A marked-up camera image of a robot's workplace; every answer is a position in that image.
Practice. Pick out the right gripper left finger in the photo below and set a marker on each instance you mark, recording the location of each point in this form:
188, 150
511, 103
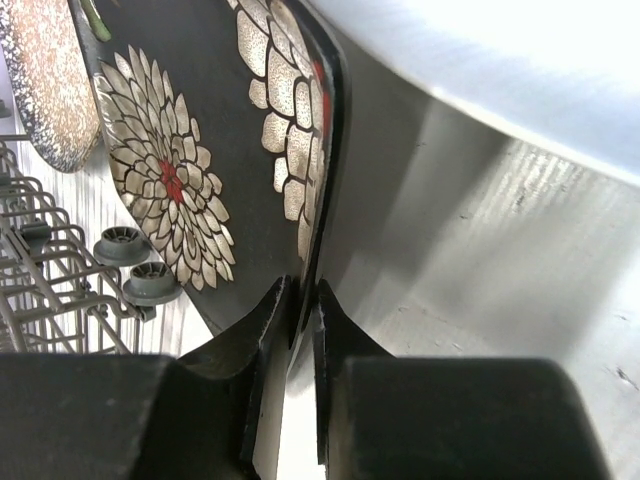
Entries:
244, 369

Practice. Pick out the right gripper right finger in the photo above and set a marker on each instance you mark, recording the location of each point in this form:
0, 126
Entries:
335, 338

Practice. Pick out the black square floral plate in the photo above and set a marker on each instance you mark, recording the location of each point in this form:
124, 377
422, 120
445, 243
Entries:
224, 123

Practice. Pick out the speckled beige round plate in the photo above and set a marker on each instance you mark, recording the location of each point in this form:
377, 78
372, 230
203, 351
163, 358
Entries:
50, 84

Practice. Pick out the white oval platter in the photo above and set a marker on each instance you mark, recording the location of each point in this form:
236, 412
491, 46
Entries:
562, 75

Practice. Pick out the grey wire dish rack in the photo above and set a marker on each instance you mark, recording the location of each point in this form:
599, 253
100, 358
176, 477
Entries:
60, 292

